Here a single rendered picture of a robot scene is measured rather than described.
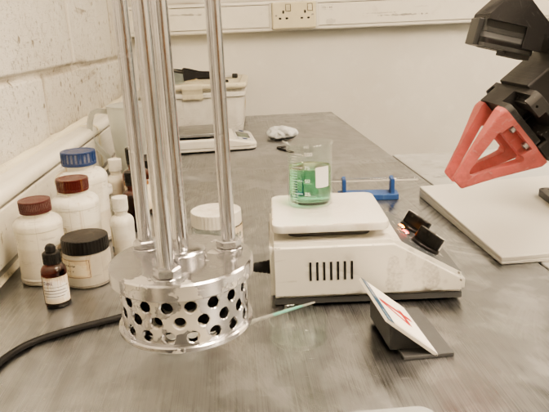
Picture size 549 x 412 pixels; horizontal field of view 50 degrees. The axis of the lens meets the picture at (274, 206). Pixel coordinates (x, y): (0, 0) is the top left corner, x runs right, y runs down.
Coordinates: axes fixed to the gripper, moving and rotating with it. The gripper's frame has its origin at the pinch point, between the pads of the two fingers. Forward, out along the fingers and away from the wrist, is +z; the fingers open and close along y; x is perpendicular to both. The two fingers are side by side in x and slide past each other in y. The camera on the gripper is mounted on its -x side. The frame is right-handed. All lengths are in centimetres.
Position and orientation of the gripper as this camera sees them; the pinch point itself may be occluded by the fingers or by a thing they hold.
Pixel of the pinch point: (458, 174)
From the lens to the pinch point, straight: 61.0
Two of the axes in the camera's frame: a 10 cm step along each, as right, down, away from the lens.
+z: -7.4, 6.5, 1.8
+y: 0.2, 2.8, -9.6
